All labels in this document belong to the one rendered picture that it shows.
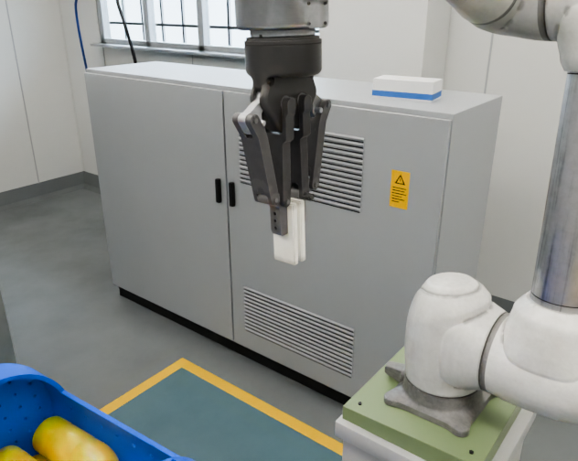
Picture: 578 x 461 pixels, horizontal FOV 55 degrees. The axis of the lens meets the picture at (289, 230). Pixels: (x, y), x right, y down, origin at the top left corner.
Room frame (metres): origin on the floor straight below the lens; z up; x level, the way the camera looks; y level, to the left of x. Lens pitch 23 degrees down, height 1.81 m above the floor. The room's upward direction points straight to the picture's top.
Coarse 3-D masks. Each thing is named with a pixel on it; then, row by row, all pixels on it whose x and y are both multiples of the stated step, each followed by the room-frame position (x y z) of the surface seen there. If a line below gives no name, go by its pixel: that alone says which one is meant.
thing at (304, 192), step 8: (304, 96) 0.56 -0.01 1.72; (304, 104) 0.56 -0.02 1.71; (304, 112) 0.56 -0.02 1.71; (304, 120) 0.56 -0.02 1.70; (304, 128) 0.56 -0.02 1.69; (296, 136) 0.57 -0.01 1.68; (304, 136) 0.56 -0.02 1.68; (296, 144) 0.57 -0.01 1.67; (304, 144) 0.57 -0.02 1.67; (296, 152) 0.57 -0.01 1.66; (304, 152) 0.57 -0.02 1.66; (296, 160) 0.57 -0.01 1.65; (304, 160) 0.57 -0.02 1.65; (296, 168) 0.57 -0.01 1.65; (304, 168) 0.57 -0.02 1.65; (296, 176) 0.57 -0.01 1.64; (304, 176) 0.57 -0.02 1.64; (304, 184) 0.57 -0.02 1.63; (304, 192) 0.56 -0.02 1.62
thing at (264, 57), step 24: (264, 48) 0.53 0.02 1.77; (288, 48) 0.53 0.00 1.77; (312, 48) 0.54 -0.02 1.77; (264, 72) 0.53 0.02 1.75; (288, 72) 0.53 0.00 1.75; (312, 72) 0.54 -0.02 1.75; (264, 96) 0.53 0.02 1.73; (288, 96) 0.55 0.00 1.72; (312, 96) 0.58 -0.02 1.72; (264, 120) 0.54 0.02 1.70
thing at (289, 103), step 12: (288, 108) 0.54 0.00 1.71; (288, 120) 0.54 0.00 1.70; (276, 132) 0.56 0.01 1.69; (288, 132) 0.54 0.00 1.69; (276, 144) 0.55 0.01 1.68; (288, 144) 0.55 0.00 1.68; (276, 156) 0.55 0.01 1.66; (288, 156) 0.55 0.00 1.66; (276, 168) 0.55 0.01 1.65; (288, 168) 0.55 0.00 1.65; (276, 180) 0.54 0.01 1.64; (288, 180) 0.55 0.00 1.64; (288, 192) 0.55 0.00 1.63; (288, 204) 0.54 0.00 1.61
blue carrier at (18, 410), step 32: (0, 384) 0.80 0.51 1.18; (32, 384) 0.84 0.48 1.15; (0, 416) 0.79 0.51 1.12; (32, 416) 0.83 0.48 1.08; (64, 416) 0.85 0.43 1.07; (96, 416) 0.78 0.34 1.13; (0, 448) 0.78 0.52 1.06; (32, 448) 0.82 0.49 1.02; (128, 448) 0.75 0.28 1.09; (160, 448) 0.69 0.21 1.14
